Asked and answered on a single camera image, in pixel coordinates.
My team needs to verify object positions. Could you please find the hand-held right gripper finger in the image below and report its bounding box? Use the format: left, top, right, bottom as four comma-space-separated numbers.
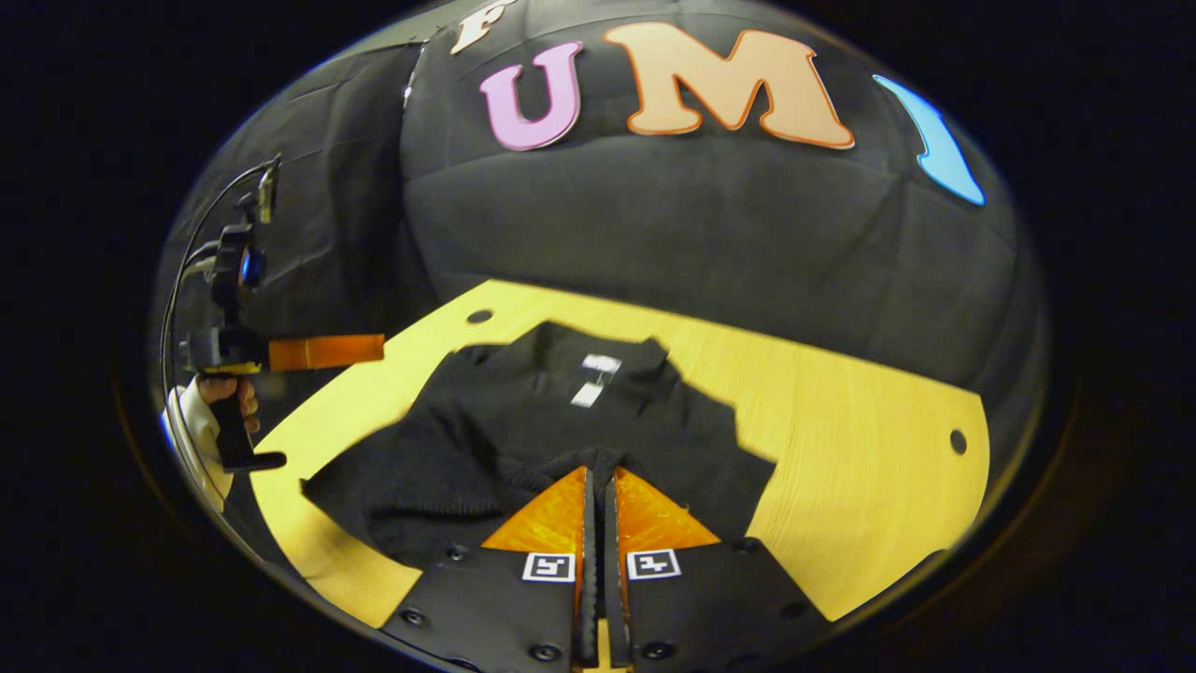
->
381, 465, 599, 673
603, 465, 833, 673

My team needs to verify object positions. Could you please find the black knit garment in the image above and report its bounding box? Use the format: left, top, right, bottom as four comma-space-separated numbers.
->
301, 321, 778, 571

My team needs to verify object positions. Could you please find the black backdrop cloth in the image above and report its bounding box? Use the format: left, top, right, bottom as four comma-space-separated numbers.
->
154, 0, 1047, 422

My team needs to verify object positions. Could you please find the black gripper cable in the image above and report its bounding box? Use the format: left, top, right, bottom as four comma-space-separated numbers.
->
161, 159, 277, 403

